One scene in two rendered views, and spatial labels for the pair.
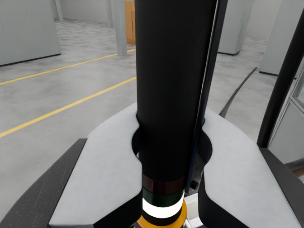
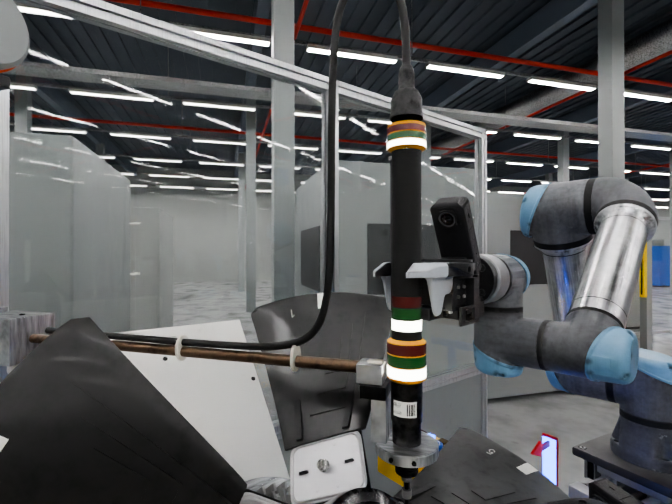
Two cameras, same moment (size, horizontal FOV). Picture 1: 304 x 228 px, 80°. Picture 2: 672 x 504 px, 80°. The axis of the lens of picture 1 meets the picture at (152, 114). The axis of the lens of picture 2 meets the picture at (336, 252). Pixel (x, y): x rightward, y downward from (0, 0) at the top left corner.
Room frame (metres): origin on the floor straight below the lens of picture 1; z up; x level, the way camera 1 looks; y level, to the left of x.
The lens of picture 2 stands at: (0.48, 0.22, 1.49)
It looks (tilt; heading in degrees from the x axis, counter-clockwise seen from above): 0 degrees down; 220
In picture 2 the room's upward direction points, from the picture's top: straight up
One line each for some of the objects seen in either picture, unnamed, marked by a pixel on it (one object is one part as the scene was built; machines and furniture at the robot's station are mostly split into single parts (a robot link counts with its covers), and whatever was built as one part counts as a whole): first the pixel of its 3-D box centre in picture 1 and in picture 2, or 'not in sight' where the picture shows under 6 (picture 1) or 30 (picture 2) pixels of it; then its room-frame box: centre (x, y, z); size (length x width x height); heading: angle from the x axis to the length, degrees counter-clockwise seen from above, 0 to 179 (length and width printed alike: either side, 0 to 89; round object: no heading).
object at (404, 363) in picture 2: not in sight; (406, 358); (0.09, -0.01, 1.38); 0.04 x 0.04 x 0.01
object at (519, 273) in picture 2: not in sight; (498, 279); (-0.19, 0.00, 1.45); 0.11 x 0.08 x 0.09; 177
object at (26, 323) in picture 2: not in sight; (10, 336); (0.33, -0.59, 1.36); 0.10 x 0.07 x 0.08; 112
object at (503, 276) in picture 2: not in sight; (476, 278); (-0.12, 0.00, 1.45); 0.08 x 0.05 x 0.08; 87
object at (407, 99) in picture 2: not in sight; (406, 269); (0.09, -0.01, 1.47); 0.04 x 0.04 x 0.46
